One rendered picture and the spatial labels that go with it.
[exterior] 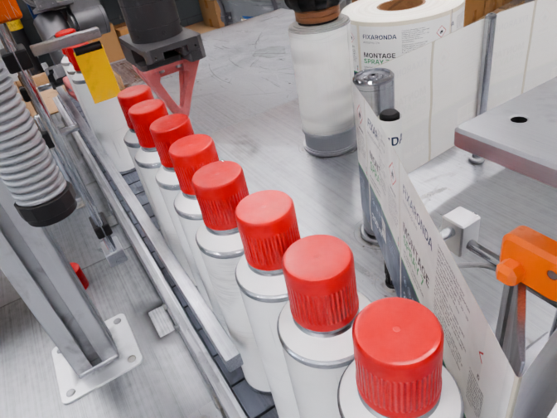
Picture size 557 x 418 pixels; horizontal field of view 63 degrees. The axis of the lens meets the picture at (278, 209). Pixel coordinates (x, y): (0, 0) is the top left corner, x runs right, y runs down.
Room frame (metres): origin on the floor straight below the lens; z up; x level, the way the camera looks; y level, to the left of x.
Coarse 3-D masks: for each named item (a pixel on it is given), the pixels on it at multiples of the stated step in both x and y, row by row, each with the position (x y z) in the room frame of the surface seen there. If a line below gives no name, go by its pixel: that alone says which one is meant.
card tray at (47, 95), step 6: (114, 72) 1.31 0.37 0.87; (36, 78) 1.46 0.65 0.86; (42, 78) 1.47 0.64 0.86; (120, 78) 1.27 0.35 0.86; (18, 84) 1.44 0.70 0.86; (36, 84) 1.46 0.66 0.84; (42, 84) 1.46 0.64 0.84; (120, 84) 1.29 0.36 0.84; (18, 90) 1.37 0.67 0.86; (48, 90) 1.40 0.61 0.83; (54, 90) 1.38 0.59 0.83; (120, 90) 1.27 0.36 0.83; (42, 96) 1.35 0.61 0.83; (48, 96) 1.34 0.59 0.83; (54, 96) 1.33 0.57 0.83; (30, 102) 1.32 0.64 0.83; (48, 102) 1.28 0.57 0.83; (54, 102) 1.27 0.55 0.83; (30, 108) 1.27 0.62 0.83; (48, 108) 1.23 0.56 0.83; (54, 108) 1.22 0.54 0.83; (30, 114) 1.21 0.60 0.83
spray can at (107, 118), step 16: (80, 80) 0.67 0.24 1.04; (80, 96) 0.68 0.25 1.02; (96, 112) 0.67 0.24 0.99; (112, 112) 0.68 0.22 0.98; (96, 128) 0.68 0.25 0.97; (112, 128) 0.67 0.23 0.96; (128, 128) 0.70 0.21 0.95; (112, 144) 0.67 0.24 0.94; (112, 160) 0.67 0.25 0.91; (128, 160) 0.67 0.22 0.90
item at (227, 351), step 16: (64, 96) 0.88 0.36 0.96; (80, 128) 0.70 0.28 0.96; (96, 144) 0.62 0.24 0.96; (112, 176) 0.51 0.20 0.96; (128, 192) 0.46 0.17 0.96; (144, 224) 0.39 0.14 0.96; (160, 240) 0.36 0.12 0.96; (160, 256) 0.33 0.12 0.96; (176, 272) 0.31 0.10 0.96; (192, 288) 0.28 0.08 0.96; (192, 304) 0.26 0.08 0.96; (208, 320) 0.24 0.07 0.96; (208, 336) 0.23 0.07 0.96; (224, 336) 0.22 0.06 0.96; (224, 352) 0.21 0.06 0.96
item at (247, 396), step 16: (80, 112) 1.01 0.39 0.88; (96, 160) 0.75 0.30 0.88; (128, 176) 0.66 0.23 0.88; (144, 192) 0.60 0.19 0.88; (128, 208) 0.56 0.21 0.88; (144, 208) 0.55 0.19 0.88; (144, 240) 0.48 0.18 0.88; (176, 288) 0.38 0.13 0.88; (192, 320) 0.32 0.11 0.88; (224, 368) 0.26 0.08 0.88; (240, 368) 0.25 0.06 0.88; (240, 384) 0.24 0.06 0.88; (240, 400) 0.22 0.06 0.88; (256, 400) 0.22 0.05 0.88; (272, 400) 0.22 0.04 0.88; (256, 416) 0.21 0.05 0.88; (272, 416) 0.20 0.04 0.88
